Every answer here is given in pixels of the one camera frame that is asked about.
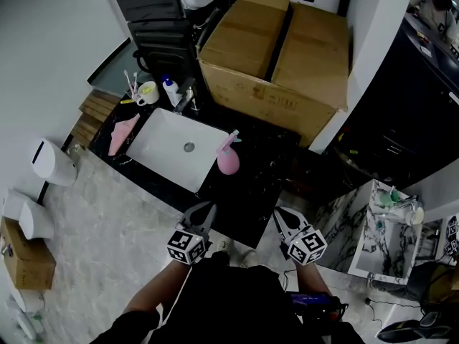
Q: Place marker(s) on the chrome faucet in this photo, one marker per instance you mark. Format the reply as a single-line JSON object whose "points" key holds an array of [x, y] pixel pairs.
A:
{"points": [[186, 97]]}

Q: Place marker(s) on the white toothbrush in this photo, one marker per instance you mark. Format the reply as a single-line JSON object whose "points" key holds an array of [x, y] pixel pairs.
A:
{"points": [[135, 81]]}

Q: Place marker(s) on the person's right forearm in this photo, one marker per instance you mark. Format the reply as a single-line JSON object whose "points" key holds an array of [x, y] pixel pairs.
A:
{"points": [[311, 280]]}

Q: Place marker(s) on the clear glass tumbler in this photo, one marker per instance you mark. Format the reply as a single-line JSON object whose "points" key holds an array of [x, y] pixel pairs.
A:
{"points": [[133, 89]]}

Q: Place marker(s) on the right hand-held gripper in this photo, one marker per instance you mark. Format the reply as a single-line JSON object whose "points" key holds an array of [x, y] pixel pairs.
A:
{"points": [[306, 247]]}

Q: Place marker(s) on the small cardboard box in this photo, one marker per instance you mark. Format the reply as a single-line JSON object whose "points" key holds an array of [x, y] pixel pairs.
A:
{"points": [[25, 260]]}

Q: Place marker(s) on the person's left forearm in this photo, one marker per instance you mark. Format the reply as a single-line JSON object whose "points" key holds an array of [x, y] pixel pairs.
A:
{"points": [[157, 289]]}

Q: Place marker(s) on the green cup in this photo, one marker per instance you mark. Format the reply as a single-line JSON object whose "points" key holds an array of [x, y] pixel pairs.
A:
{"points": [[389, 197]]}

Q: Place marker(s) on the person's right shoe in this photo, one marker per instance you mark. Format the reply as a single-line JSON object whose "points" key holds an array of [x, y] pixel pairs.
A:
{"points": [[249, 258]]}

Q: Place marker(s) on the person's black clothing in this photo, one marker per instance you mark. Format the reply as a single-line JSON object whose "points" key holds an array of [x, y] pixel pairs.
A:
{"points": [[229, 310]]}

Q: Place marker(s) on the white rectangular sink basin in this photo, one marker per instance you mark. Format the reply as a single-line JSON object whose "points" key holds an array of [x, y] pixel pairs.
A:
{"points": [[168, 156]]}

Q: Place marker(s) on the wooden steps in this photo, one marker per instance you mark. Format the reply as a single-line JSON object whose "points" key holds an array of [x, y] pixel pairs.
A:
{"points": [[91, 117]]}

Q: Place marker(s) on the large cardboard box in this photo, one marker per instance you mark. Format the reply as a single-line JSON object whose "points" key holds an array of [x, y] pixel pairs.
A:
{"points": [[251, 48]]}

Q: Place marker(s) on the white mug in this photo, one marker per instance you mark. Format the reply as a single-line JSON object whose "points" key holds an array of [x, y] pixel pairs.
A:
{"points": [[148, 94]]}

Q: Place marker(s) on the pink cloth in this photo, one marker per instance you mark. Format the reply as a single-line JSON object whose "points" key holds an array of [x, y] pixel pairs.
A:
{"points": [[120, 134]]}

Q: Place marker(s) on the plain white bin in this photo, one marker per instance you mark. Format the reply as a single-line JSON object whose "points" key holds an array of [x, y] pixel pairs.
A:
{"points": [[37, 220]]}

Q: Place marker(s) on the pink spray bottle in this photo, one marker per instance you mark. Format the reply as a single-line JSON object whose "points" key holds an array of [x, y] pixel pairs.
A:
{"points": [[228, 161]]}

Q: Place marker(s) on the white pump bottle blue cap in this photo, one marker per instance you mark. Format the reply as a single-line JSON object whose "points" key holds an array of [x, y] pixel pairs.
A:
{"points": [[171, 90]]}

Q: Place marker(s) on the person's shoe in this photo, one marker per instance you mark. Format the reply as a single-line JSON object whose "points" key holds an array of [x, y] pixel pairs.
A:
{"points": [[224, 246], [249, 258]]}

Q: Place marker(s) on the person's left shoe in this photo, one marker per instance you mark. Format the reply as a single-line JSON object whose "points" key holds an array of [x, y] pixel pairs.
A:
{"points": [[224, 246]]}

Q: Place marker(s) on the dark cabinet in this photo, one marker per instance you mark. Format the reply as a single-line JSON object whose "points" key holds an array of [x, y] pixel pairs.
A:
{"points": [[401, 113]]}

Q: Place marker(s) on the cream cup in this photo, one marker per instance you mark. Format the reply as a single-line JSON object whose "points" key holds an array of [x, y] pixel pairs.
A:
{"points": [[416, 215]]}

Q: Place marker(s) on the black device with blue screen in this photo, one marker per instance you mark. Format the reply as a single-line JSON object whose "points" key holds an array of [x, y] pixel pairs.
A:
{"points": [[312, 301]]}

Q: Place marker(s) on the white marbled vanity unit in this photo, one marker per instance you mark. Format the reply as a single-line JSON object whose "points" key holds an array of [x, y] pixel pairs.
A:
{"points": [[344, 228]]}

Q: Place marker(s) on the white bin with black slot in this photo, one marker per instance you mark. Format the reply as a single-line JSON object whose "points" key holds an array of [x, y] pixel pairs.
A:
{"points": [[54, 163]]}

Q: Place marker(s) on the black marble vanity table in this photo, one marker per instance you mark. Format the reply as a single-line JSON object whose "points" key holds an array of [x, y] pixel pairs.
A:
{"points": [[251, 177]]}

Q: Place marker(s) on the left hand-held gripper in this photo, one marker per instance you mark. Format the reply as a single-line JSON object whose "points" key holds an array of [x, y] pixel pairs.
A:
{"points": [[184, 246]]}

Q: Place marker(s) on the black glossy floor appliance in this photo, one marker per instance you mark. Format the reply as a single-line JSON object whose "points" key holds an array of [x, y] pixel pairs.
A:
{"points": [[412, 330]]}

